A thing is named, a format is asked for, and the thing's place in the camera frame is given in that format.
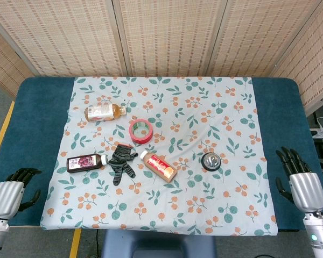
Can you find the silver metal call bell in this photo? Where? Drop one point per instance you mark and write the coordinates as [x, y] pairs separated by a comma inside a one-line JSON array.
[[211, 161]]

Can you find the dark purple juice bottle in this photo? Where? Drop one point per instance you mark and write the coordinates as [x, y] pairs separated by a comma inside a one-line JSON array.
[[84, 163]]

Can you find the brown drink bottle orange label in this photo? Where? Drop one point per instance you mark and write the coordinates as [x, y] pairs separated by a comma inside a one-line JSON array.
[[158, 166]]

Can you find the grey striped glove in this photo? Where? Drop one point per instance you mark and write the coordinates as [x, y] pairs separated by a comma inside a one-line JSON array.
[[122, 164]]

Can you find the floral patterned tablecloth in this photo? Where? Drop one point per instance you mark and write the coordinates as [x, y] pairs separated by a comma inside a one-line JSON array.
[[161, 158]]

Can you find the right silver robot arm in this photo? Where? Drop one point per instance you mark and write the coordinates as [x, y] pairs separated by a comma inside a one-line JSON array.
[[318, 233]]

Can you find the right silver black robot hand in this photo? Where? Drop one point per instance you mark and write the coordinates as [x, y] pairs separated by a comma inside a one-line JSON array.
[[305, 192]]

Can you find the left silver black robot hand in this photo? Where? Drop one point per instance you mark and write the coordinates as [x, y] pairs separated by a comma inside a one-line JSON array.
[[5, 194]]

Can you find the bamboo folding screen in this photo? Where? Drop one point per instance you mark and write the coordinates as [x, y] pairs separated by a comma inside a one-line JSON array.
[[161, 37]]

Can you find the red tape roll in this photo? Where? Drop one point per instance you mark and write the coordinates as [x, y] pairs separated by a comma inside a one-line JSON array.
[[140, 131]]

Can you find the amber juice bottle white label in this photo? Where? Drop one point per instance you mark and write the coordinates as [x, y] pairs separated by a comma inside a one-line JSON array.
[[103, 112]]

